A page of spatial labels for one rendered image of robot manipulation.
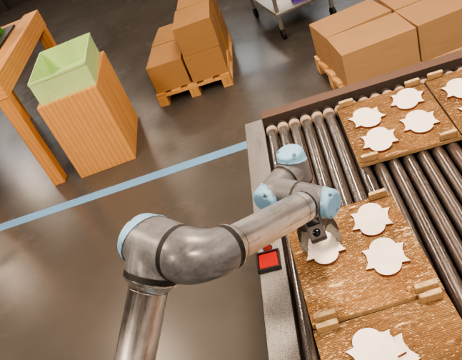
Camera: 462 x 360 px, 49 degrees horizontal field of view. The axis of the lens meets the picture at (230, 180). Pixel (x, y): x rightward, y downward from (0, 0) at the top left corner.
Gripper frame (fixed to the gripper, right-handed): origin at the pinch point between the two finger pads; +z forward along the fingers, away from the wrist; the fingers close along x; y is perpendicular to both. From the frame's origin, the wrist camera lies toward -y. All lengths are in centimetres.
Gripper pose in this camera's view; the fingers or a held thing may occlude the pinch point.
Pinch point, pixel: (323, 246)
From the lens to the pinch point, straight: 157.1
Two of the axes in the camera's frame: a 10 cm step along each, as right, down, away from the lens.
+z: 3.5, 7.6, 5.5
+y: -0.7, -5.7, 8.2
